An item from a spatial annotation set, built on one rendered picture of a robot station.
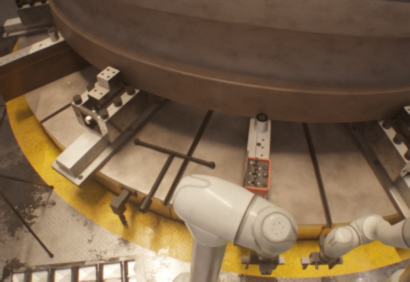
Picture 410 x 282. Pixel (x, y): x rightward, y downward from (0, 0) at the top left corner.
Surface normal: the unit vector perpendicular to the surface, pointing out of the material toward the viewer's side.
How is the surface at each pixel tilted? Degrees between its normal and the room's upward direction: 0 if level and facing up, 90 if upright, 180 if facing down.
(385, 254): 0
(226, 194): 6
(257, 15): 90
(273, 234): 20
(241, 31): 90
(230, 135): 0
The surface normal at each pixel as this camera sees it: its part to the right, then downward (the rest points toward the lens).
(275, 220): 0.00, -0.25
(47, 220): 0.00, -0.67
